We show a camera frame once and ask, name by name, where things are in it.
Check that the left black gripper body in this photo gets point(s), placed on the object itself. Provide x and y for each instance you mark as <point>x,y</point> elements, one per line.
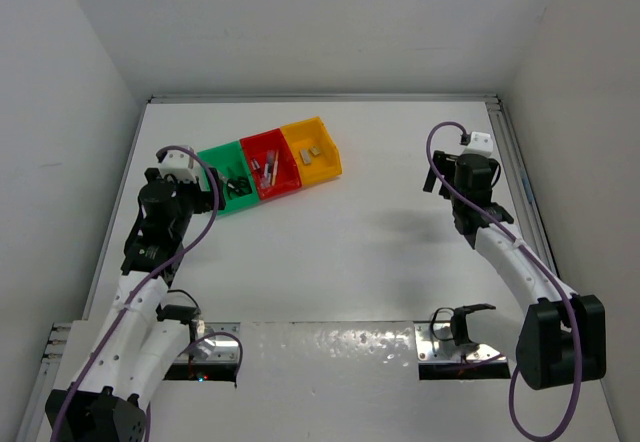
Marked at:
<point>190,200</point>

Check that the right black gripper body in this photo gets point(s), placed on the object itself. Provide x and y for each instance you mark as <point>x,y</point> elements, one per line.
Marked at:
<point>493,164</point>

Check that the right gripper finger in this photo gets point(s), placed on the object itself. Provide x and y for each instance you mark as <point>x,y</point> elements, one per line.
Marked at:
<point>434,172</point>
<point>446,165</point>

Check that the blue pen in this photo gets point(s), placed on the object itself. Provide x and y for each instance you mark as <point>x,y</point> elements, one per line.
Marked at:
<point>271,156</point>

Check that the grey eraser block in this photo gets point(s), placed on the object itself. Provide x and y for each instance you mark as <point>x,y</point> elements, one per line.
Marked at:
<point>305,157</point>

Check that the dark red pen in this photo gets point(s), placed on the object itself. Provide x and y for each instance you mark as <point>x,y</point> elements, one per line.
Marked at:
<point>266,179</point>

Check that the yellow highlighter pen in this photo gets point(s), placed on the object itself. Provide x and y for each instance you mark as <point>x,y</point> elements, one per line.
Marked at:
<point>274,172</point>

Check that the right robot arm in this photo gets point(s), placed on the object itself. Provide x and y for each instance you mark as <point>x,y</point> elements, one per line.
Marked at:
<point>561,328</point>

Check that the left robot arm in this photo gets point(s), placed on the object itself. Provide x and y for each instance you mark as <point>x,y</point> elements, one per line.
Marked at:
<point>109,397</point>

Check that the green plastic bin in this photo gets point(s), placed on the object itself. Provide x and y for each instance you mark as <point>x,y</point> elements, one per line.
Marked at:
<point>230,162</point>

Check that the red plastic bin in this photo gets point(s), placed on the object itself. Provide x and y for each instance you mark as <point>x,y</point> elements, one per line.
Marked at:
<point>257,146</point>

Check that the yellow plastic bin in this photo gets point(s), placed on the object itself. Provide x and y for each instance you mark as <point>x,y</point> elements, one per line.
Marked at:
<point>306,134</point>

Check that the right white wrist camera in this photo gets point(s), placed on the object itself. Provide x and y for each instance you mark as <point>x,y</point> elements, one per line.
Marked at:
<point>477,143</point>

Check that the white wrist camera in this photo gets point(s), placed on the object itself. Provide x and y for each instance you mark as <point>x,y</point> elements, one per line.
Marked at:
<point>477,143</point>
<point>179,166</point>

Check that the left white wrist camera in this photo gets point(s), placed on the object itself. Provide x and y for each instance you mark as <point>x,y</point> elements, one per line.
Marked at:
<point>179,166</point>

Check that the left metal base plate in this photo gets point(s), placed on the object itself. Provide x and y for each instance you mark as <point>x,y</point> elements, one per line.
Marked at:
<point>220,347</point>

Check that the metal base plate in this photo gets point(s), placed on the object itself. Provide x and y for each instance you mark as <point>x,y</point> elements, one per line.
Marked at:
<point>434,344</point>
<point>220,347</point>

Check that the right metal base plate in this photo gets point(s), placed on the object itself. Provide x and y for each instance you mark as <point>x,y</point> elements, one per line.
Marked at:
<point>434,344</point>

